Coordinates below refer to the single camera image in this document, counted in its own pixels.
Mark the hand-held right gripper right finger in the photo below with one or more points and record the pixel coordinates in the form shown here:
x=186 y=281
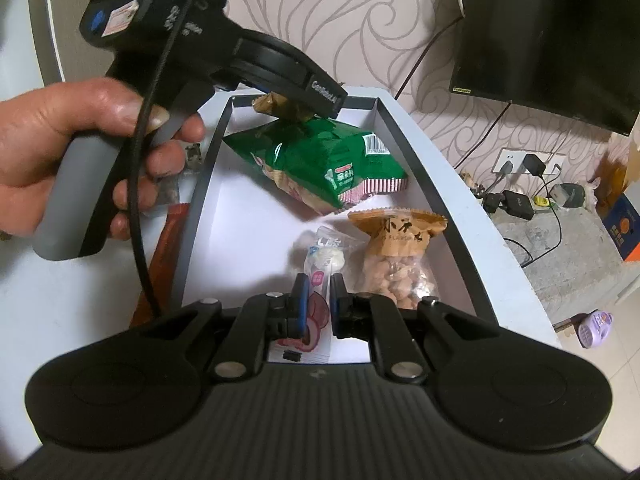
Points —
x=338 y=307

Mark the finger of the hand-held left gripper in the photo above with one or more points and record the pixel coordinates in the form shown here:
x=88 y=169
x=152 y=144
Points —
x=271 y=95

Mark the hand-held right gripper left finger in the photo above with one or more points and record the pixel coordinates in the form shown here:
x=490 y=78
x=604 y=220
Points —
x=300 y=305

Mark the small brown snack packet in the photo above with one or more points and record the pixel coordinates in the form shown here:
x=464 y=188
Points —
x=272 y=107

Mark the clear white candy packet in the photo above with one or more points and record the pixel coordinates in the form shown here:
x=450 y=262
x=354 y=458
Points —
x=322 y=260

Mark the white tray with dark rim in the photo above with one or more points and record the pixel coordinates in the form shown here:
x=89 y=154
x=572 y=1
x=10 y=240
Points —
x=235 y=225

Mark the red snack packet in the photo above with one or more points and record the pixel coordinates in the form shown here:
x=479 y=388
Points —
x=167 y=245

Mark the person's left hand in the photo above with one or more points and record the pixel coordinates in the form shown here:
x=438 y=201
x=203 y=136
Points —
x=35 y=145

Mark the green snack bag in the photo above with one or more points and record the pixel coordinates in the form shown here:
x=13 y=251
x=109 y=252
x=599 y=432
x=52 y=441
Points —
x=300 y=160

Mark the brown peanut snack packet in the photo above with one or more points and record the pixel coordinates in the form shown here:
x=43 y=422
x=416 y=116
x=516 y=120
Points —
x=395 y=255

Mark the small printed packet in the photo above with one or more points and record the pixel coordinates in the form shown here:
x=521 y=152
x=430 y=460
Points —
x=194 y=156

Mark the small silver packet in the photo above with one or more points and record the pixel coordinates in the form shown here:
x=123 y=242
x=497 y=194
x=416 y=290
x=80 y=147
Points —
x=169 y=192

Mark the small black adapter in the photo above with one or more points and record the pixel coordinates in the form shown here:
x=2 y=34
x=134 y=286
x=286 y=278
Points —
x=492 y=202

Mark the black power adapter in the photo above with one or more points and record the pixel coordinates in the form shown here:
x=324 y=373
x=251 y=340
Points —
x=517 y=204

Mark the grey plug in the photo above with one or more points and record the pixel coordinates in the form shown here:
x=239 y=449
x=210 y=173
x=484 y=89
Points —
x=504 y=169

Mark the small yellow object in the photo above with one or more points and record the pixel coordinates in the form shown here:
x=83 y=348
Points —
x=541 y=201

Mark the black plugged charger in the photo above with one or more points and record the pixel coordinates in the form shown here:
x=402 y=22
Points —
x=534 y=165

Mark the grey green device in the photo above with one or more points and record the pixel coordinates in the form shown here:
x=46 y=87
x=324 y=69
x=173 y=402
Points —
x=567 y=195

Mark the purple bottle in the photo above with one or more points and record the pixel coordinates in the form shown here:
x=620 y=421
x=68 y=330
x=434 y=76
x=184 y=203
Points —
x=595 y=329

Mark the orange and blue box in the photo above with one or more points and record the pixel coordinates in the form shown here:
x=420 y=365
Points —
x=622 y=230

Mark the yellow bag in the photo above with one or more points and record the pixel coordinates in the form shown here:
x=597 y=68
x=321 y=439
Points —
x=617 y=175

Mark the white wall socket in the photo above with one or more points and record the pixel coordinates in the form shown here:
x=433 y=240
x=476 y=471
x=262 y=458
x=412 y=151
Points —
x=555 y=160

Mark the black wall television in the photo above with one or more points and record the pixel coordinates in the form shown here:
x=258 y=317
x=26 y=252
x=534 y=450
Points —
x=550 y=35

